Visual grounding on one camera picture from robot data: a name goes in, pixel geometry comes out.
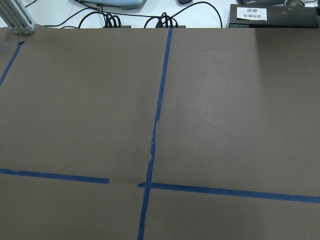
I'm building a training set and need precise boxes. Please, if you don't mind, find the left black cable hub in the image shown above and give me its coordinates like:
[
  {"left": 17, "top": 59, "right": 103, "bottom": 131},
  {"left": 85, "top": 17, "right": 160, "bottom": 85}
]
[{"left": 102, "top": 13, "right": 132, "bottom": 29}]

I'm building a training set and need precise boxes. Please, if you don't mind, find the right black cable hub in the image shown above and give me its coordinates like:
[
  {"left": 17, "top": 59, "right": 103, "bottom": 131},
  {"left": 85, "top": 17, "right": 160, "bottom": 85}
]
[{"left": 155, "top": 12, "right": 186, "bottom": 29}]

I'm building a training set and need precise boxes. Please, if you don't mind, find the black cable hub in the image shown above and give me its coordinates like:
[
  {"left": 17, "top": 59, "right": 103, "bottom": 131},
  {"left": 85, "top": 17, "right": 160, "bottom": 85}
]
[
  {"left": 102, "top": 13, "right": 132, "bottom": 29},
  {"left": 155, "top": 12, "right": 186, "bottom": 29}
]

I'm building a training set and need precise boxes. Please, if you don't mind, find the light blue device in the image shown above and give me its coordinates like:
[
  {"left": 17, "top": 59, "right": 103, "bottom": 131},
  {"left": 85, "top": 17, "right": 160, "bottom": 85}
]
[{"left": 81, "top": 0, "right": 145, "bottom": 10}]

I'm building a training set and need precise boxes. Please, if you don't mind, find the black box with label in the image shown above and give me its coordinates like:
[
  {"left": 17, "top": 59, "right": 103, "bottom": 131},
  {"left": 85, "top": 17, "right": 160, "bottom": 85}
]
[{"left": 226, "top": 4, "right": 320, "bottom": 29}]

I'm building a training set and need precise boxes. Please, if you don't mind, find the aluminium profile post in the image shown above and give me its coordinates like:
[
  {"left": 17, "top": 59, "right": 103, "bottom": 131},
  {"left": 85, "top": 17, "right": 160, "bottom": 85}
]
[{"left": 0, "top": 0, "right": 36, "bottom": 35}]

